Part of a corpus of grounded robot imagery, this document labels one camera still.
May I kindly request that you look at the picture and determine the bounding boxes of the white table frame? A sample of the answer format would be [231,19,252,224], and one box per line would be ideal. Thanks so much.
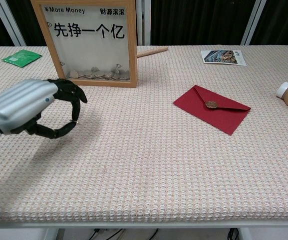
[0,221,288,240]

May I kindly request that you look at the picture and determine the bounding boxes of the green foil packet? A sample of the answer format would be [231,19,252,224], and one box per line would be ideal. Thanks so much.
[1,49,43,68]

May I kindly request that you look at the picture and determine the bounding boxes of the wooden stick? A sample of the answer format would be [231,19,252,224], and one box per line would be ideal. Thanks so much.
[136,46,169,59]

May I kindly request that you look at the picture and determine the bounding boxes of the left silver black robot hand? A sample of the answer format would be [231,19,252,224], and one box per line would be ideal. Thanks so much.
[0,78,88,140]

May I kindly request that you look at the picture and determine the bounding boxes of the black cable bundle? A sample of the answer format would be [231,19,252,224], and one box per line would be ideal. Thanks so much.
[87,227,159,240]
[227,227,240,240]

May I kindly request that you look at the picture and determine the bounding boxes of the pink white woven tablecloth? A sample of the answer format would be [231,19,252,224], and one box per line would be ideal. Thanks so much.
[0,44,288,225]

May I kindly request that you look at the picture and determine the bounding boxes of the photo postcard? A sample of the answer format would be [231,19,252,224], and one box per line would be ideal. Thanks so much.
[200,49,247,67]

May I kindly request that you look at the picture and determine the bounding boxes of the wooden frame coin bank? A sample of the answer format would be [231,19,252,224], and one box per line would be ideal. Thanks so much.
[30,0,137,89]

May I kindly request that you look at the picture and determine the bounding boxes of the red envelope with wax seal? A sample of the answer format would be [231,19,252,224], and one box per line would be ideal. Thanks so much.
[172,84,252,136]

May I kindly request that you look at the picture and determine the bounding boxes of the pile of silver coins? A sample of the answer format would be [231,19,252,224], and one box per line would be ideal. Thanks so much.
[67,66,131,81]

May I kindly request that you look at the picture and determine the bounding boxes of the white partition post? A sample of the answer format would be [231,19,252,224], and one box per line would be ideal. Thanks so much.
[241,0,269,46]
[135,0,151,46]
[0,0,26,47]

